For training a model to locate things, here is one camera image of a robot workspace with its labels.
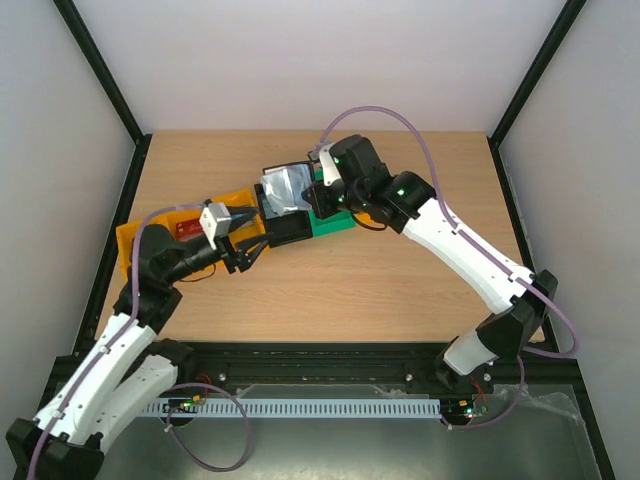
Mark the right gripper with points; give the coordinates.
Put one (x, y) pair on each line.
(316, 198)

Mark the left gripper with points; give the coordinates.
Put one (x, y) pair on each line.
(232, 257)

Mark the black leather card holder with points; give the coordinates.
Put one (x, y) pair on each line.
(284, 185)

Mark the red card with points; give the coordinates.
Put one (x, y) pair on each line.
(188, 229)

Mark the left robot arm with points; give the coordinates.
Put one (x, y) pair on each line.
(129, 367)

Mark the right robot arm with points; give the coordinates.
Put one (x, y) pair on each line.
(354, 179)

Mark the blue card stack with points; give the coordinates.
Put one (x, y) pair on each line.
(241, 221)

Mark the green bin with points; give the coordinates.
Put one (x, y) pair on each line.
(338, 222)

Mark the black bin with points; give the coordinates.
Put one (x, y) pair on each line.
(290, 228)

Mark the right yellow bin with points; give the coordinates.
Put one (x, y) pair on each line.
(364, 218)

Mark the far left yellow bin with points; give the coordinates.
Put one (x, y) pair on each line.
(125, 235)

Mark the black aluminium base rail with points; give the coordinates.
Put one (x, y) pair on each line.
(236, 365)

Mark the white slotted cable duct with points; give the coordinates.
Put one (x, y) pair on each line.
(299, 408)

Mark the left frame post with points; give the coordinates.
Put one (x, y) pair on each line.
(90, 50)

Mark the frame post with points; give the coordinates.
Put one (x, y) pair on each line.
(545, 54)
(90, 50)

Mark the right frame post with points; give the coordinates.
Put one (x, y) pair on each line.
(545, 54)

